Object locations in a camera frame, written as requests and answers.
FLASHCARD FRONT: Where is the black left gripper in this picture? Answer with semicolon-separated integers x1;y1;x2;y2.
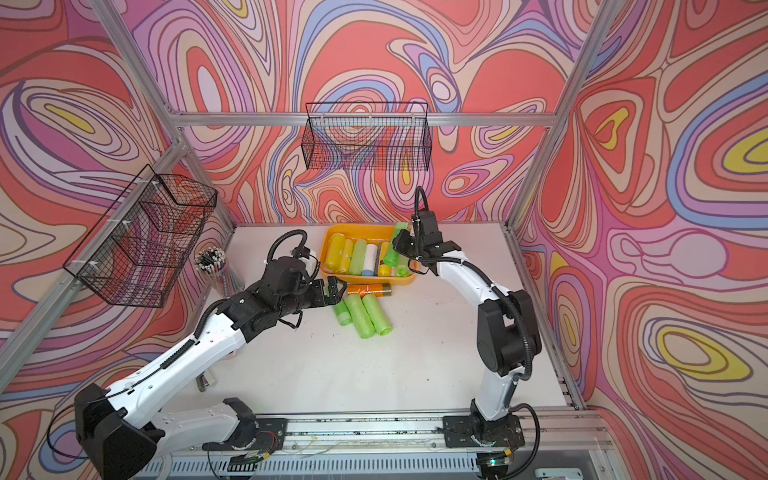
276;274;349;321

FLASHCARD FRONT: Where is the green roll with label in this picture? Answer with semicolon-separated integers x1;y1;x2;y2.
383;222;409;268

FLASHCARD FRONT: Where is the light green roll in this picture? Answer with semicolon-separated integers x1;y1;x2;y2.
345;294;376;339
395;264;411;278
362;294;392;336
348;239;367;276

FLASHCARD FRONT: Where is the green yellow trash bag roll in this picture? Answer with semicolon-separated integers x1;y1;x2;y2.
377;242;391;277

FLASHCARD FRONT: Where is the white blue trash bag roll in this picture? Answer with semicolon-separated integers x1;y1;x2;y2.
361;243;379;276

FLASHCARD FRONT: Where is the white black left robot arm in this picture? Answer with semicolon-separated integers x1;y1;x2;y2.
74;256;347;479

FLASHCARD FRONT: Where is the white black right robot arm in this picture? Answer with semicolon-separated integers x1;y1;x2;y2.
393;207;542;451

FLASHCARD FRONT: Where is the green trash bag roll left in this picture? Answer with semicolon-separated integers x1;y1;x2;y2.
333;300;353;326

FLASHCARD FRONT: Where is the cup of pens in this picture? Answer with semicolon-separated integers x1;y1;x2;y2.
194;246;245;297

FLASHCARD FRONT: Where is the black wire basket back wall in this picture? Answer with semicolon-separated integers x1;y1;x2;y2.
301;101;433;172

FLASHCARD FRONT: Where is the black wire basket wall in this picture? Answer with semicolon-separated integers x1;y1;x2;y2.
301;101;433;172
63;165;218;308

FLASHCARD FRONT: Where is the black wire basket left wall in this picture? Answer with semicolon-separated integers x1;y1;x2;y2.
63;165;218;308

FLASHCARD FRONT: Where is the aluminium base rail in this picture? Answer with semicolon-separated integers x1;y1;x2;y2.
254;407;614;456

